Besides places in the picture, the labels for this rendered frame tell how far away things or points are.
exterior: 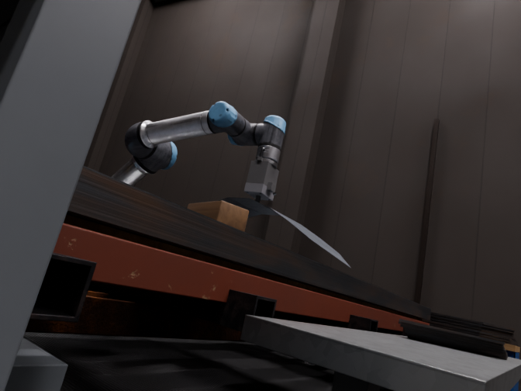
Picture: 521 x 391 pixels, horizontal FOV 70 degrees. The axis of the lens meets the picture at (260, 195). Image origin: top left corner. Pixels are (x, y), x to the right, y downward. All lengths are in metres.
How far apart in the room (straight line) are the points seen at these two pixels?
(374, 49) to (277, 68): 1.18
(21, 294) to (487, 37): 4.44
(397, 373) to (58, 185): 0.33
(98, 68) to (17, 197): 0.07
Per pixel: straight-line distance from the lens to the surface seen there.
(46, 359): 0.45
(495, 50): 4.41
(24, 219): 0.19
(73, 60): 0.20
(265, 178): 1.15
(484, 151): 3.88
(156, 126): 1.31
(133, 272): 0.44
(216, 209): 0.62
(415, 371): 0.41
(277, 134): 1.22
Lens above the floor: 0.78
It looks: 14 degrees up
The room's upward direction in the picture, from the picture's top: 13 degrees clockwise
